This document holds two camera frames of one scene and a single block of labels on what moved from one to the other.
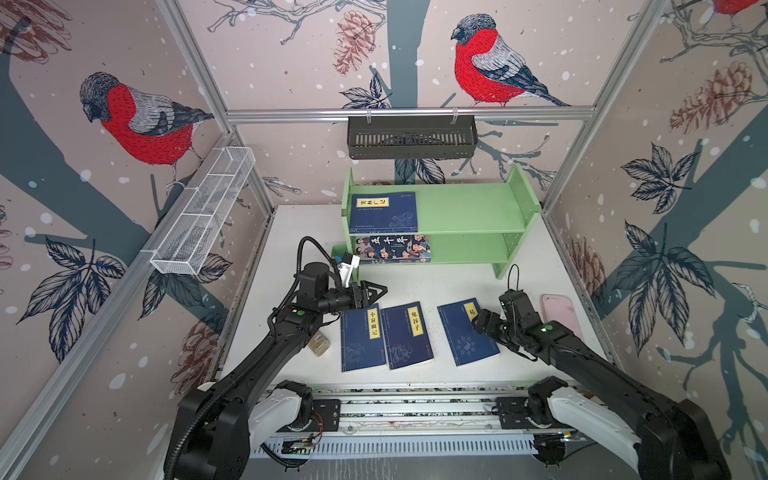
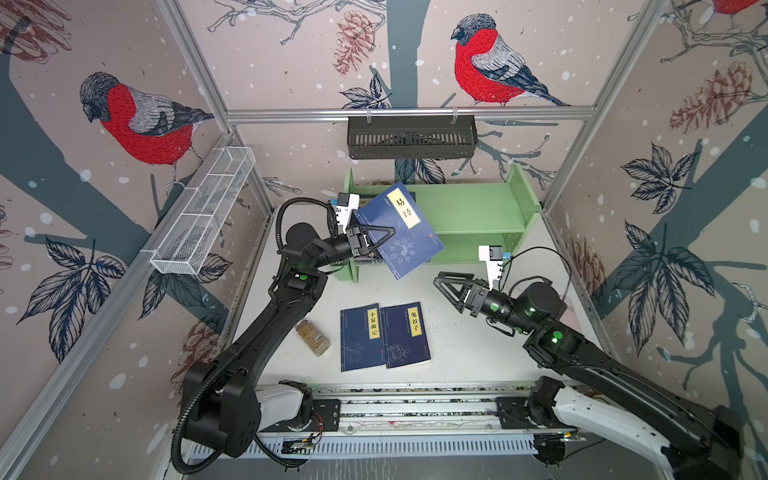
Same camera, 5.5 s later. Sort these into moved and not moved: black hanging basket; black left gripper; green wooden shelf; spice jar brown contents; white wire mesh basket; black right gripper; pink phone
Moved: black right gripper; black left gripper
Not moved: pink phone; black hanging basket; white wire mesh basket; spice jar brown contents; green wooden shelf
